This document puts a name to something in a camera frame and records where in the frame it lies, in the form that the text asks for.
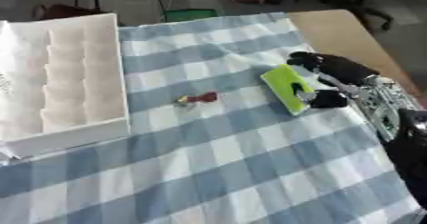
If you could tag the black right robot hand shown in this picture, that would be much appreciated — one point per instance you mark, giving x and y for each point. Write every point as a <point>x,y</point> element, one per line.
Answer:
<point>342,67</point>

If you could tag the lime green block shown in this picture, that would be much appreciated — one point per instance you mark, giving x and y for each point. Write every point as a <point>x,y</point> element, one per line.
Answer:
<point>284,86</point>

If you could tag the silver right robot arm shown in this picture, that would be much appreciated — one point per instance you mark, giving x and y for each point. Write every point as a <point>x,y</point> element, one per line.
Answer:
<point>397,119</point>

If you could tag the white compartment box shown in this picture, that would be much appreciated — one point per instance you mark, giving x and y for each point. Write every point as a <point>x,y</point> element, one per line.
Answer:
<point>61,81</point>

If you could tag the small red toy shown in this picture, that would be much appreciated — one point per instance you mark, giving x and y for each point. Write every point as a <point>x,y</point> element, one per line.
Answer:
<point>200,98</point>

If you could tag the green crate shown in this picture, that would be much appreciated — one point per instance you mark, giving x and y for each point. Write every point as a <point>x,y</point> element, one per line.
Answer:
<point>190,14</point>

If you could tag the dark red bag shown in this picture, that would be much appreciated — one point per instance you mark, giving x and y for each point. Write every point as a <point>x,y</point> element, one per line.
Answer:
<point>64,11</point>

